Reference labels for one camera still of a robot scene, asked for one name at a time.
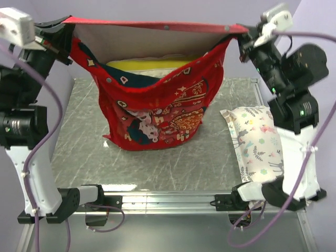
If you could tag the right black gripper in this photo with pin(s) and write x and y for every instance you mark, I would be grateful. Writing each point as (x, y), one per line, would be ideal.
(249, 39)

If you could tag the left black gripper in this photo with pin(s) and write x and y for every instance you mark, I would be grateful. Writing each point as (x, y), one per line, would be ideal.
(52, 35)

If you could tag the white pillow yellow edge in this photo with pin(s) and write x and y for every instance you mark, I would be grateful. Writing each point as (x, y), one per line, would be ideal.
(153, 67)

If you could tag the red pillowcase grey print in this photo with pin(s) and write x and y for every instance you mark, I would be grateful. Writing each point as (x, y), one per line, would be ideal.
(151, 113)

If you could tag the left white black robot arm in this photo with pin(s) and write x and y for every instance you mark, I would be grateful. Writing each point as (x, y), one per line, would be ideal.
(24, 129)

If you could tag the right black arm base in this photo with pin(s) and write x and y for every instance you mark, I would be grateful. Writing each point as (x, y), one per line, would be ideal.
(225, 204)

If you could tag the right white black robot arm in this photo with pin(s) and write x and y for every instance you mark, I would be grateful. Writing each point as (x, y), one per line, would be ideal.
(296, 115)

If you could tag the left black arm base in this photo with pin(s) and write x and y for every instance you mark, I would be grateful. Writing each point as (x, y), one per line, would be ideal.
(110, 207)

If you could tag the floral patterned white pillow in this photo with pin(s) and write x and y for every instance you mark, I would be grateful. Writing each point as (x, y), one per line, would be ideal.
(256, 142)

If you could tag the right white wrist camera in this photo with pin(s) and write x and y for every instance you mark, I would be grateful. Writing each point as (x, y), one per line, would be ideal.
(278, 18)

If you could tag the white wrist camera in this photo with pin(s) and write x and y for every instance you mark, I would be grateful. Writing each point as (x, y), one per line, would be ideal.
(278, 18)
(17, 27)

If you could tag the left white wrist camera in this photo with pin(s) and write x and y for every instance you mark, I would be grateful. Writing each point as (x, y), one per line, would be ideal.
(17, 27)

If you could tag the aluminium mounting rail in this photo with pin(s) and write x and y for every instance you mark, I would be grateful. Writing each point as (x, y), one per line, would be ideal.
(157, 221)

